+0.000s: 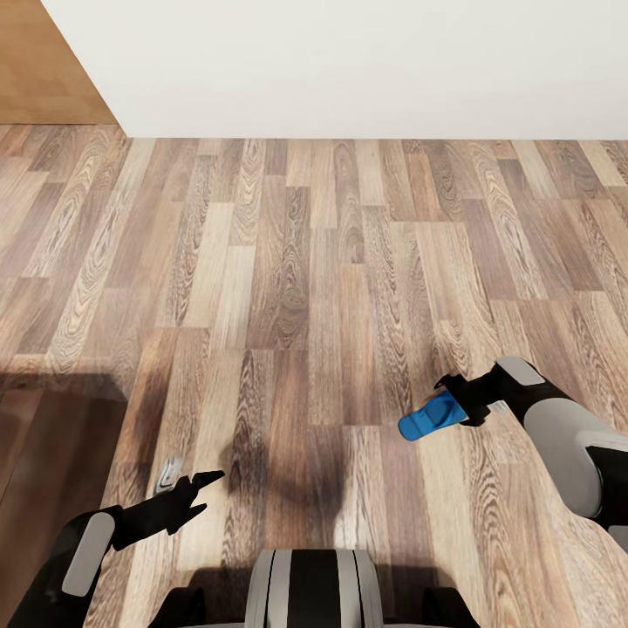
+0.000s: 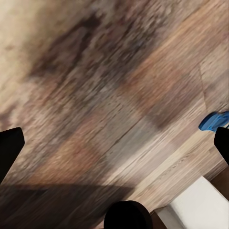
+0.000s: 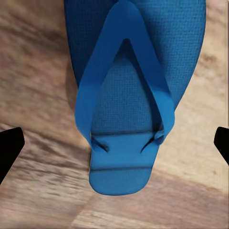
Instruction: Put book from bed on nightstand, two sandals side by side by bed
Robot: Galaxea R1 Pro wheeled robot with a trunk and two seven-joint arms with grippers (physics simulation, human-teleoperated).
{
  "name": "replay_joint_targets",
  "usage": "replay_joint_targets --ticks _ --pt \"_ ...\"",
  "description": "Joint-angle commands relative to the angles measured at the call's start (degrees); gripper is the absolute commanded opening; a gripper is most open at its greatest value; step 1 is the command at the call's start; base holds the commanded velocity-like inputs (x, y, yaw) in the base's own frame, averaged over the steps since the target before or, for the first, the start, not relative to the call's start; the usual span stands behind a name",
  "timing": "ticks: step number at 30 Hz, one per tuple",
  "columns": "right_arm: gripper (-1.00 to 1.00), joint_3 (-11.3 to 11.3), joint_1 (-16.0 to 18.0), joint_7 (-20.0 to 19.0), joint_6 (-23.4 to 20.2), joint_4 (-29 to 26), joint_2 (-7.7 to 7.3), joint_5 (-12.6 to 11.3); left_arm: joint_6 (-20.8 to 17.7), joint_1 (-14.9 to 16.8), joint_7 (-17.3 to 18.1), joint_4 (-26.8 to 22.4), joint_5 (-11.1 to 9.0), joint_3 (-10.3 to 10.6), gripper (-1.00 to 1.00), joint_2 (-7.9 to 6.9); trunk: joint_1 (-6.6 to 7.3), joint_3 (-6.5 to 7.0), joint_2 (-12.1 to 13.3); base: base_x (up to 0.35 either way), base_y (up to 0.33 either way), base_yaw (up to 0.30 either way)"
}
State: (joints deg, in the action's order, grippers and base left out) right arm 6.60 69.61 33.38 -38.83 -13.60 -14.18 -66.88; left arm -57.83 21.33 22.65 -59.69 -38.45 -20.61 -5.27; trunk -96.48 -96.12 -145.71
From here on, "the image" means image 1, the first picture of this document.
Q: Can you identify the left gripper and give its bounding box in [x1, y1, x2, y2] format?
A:
[141, 470, 224, 538]

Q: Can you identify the robot trunk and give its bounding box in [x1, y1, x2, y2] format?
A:
[244, 549, 384, 628]

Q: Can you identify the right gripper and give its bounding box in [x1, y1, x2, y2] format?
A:
[439, 374, 491, 427]

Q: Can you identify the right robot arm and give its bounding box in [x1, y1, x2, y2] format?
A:
[439, 356, 628, 554]

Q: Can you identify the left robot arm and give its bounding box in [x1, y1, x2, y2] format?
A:
[6, 454, 224, 628]

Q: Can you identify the sandal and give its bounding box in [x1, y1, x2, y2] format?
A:
[399, 388, 468, 440]

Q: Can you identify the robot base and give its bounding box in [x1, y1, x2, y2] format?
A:
[151, 587, 477, 628]

